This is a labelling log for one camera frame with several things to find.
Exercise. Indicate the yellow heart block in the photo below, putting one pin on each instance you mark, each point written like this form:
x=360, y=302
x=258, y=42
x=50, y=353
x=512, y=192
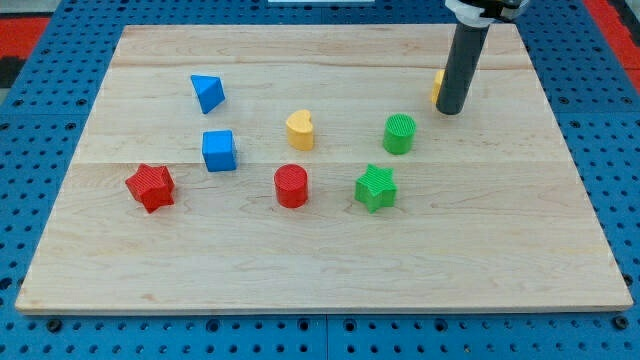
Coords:
x=300, y=130

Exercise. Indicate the red star block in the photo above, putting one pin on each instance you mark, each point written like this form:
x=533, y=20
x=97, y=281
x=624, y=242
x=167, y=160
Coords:
x=152, y=186

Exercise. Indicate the blue cube block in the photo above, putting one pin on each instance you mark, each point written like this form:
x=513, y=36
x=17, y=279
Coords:
x=219, y=151

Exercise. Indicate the yellow hexagon block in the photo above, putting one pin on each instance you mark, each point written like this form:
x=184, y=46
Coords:
x=437, y=83

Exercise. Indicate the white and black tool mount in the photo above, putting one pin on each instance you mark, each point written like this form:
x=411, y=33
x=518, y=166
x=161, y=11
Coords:
x=482, y=13

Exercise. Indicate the green star block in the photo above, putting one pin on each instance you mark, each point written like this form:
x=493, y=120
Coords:
x=376, y=188

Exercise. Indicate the wooden board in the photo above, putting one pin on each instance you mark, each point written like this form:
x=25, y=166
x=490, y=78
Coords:
x=490, y=214

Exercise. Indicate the green cylinder block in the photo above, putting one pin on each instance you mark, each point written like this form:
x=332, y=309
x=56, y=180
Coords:
x=399, y=134

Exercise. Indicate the blue triangular prism block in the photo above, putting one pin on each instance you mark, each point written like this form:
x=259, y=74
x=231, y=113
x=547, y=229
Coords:
x=209, y=91

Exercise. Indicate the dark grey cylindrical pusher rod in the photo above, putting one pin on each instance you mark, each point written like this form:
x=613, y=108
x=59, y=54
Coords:
x=464, y=54

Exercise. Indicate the red cylinder block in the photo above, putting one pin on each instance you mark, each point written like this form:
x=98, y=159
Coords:
x=291, y=185

